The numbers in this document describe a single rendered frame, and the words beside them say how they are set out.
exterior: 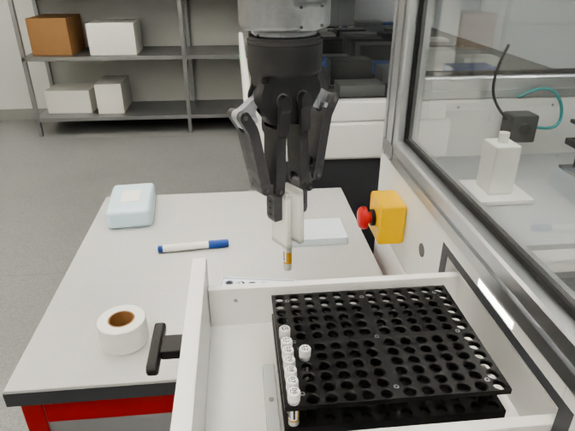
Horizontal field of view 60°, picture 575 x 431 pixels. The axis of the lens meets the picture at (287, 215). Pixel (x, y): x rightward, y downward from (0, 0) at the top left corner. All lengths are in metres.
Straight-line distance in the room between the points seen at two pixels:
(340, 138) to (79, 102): 3.42
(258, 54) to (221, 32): 4.12
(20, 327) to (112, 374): 1.50
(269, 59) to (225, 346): 0.36
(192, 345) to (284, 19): 0.32
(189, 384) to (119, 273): 0.51
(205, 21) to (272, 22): 4.13
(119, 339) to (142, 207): 0.41
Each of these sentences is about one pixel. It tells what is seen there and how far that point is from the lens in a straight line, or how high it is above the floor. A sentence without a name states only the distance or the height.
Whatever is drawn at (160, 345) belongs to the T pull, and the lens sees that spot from 0.56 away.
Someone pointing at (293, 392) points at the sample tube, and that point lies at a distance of 0.49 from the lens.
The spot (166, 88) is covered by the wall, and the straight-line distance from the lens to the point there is 4.74.
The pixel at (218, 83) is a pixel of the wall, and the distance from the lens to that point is 4.68.
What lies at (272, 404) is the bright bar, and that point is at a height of 0.85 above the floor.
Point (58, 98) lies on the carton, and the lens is 4.57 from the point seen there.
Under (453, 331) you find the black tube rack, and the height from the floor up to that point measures 0.90.
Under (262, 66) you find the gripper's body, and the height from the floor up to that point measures 1.18.
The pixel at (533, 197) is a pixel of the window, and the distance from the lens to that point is 0.55.
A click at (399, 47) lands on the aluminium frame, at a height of 1.14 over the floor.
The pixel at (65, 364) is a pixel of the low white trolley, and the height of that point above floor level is 0.76.
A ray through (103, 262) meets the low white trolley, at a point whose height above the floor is 0.76.
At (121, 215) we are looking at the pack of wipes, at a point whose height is 0.79.
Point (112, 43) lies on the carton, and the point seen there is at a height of 0.71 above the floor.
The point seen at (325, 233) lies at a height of 0.78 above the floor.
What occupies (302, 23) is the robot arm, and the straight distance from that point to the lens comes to 0.48.
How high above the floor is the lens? 1.27
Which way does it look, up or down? 27 degrees down
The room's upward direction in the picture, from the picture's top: straight up
